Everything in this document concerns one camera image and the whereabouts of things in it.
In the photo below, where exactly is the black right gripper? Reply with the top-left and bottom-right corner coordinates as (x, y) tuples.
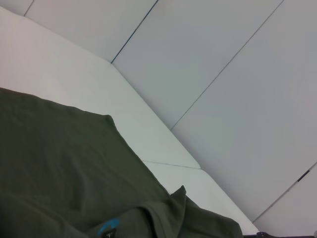
(242, 231), (317, 238)

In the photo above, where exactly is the dark green FREE T-shirt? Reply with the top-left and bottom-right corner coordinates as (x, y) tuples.
(0, 87), (245, 238)

